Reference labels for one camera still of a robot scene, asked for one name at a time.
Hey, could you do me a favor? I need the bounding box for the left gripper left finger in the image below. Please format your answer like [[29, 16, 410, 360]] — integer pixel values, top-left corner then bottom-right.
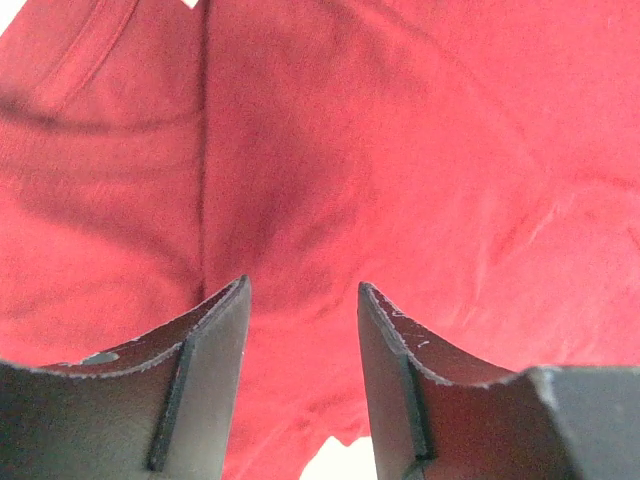
[[1, 276, 251, 479]]

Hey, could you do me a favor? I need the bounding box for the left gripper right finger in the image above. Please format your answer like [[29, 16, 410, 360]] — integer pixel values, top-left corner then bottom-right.
[[358, 283, 639, 479]]

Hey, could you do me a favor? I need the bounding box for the dark red t-shirt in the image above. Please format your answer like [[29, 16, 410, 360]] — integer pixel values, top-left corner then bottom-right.
[[1, 1, 639, 479]]

